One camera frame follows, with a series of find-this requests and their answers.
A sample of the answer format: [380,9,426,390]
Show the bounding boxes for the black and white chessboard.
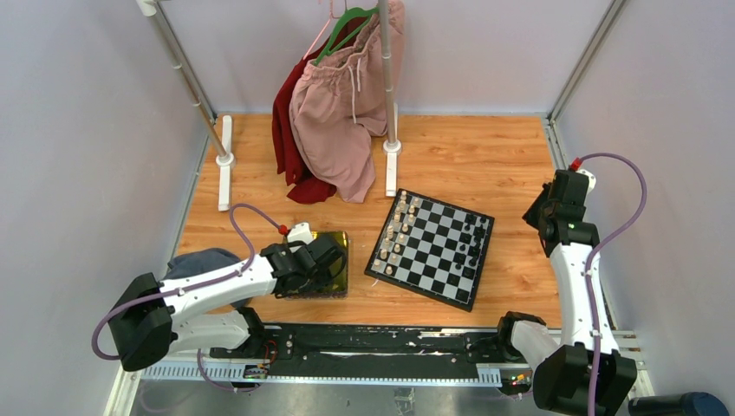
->
[364,189,495,312]

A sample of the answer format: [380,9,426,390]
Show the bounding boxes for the pink shorts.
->
[289,15,387,203]

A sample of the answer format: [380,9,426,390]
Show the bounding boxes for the dark red garment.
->
[271,16,372,203]

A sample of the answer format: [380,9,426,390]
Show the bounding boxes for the gold metal tin tray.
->
[283,231,349,299]

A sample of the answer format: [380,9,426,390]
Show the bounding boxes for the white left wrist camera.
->
[286,222,314,244]

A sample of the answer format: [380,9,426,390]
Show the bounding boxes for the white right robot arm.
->
[494,169,637,415]

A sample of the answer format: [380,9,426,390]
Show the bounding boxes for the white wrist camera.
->
[286,222,314,244]
[577,169,596,194]

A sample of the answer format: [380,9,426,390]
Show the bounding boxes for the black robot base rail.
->
[123,321,639,397]

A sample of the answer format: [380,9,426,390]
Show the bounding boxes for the white clothes rack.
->
[137,0,402,211]

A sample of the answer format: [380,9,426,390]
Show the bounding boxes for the pink clothes hanger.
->
[302,1,340,62]

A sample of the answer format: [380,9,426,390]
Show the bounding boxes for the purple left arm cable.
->
[91,204,289,394]

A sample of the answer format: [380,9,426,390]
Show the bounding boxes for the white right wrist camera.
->
[577,169,596,194]

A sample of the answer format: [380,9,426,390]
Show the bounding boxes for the dark blue cylinder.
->
[628,392,731,416]

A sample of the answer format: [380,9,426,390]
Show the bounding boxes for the green clothes hanger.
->
[313,6,380,66]

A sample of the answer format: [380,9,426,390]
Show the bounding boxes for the grey blue cloth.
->
[163,248,244,292]

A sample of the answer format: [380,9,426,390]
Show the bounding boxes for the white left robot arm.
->
[107,234,348,372]

